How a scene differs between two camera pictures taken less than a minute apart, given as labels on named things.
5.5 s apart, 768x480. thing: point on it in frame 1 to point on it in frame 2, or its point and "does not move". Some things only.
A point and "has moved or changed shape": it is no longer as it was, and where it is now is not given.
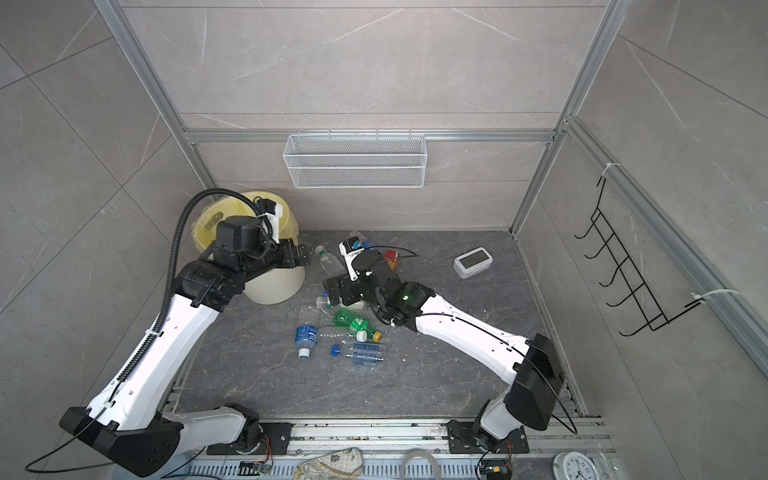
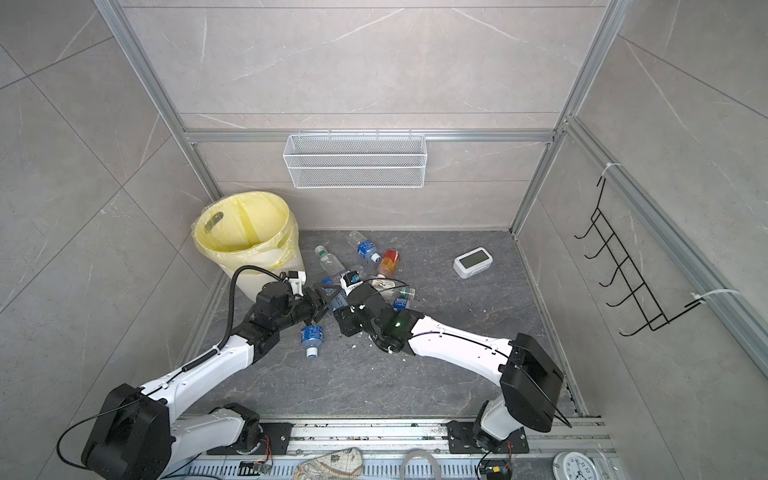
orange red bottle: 393,258 does not move
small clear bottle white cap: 331,265 does not move
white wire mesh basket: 356,160 does not move
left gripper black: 288,259 to 319,303
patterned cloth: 346,464 does not move
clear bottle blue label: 306,330 has moved or changed shape
